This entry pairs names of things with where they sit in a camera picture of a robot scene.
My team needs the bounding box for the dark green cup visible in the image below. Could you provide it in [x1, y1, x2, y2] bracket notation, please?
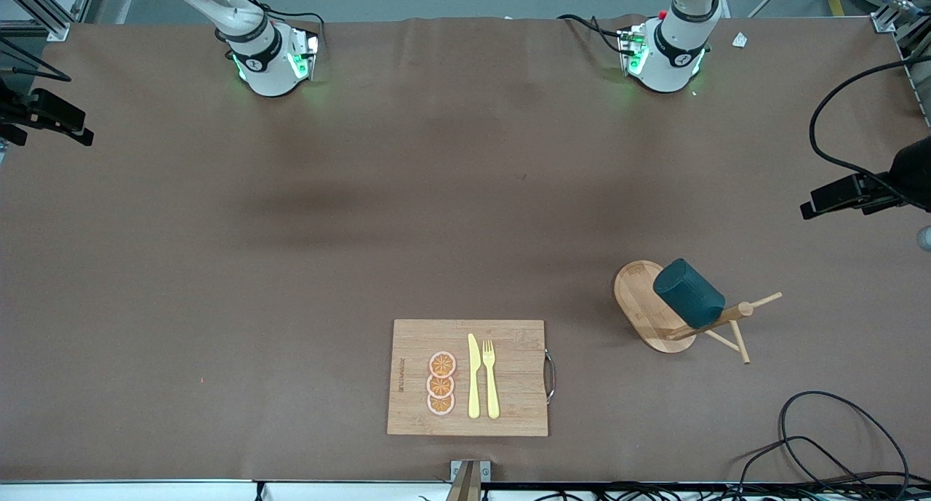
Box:
[652, 259, 726, 329]

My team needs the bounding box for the black loose cable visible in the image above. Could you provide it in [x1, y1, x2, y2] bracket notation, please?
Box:
[731, 436, 874, 501]
[778, 390, 912, 487]

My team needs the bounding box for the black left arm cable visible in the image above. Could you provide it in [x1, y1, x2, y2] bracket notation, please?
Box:
[810, 54, 931, 196]

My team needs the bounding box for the yellow plastic fork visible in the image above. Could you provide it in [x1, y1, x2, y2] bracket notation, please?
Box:
[482, 340, 501, 420]

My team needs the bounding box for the brown table cover sheet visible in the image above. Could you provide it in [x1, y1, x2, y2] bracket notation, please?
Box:
[0, 15, 931, 484]

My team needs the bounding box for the aluminium frame profile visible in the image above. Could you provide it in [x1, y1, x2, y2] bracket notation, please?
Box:
[0, 0, 99, 42]
[869, 0, 931, 124]

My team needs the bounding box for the wooden cutting board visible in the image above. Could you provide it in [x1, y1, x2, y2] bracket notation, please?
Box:
[386, 319, 557, 438]

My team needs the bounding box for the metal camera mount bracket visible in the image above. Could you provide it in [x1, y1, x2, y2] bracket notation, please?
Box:
[445, 460, 492, 501]

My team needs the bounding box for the black arm base cable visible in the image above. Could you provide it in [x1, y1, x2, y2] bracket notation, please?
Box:
[225, 0, 326, 51]
[557, 14, 628, 57]

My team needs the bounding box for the wooden cup rack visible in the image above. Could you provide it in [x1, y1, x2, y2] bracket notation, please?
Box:
[613, 260, 783, 365]

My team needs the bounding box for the yellow plastic knife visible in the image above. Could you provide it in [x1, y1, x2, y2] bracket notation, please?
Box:
[467, 333, 482, 420]

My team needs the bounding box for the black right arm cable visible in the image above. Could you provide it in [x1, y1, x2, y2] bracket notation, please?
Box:
[0, 37, 73, 82]

